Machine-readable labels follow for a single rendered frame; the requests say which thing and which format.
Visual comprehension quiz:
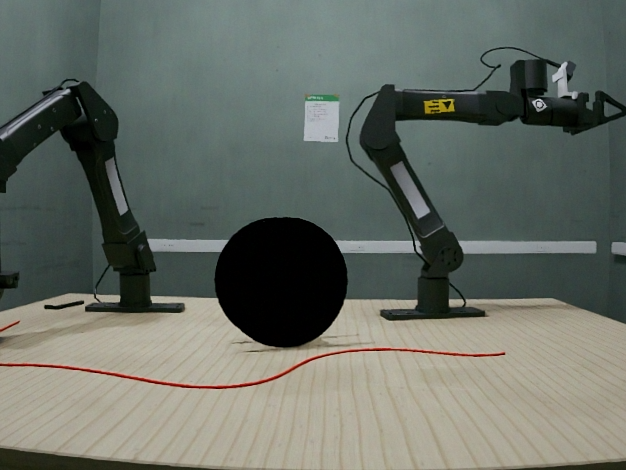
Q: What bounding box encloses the black disc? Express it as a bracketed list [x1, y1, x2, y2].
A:
[214, 217, 348, 348]

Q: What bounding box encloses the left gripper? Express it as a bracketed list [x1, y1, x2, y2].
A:
[547, 62, 626, 135]

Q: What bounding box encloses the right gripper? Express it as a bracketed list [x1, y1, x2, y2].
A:
[0, 250, 20, 300]

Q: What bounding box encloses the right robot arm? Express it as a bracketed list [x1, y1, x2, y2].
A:
[0, 81, 185, 313]

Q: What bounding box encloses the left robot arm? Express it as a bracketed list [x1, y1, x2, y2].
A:
[359, 59, 552, 321]

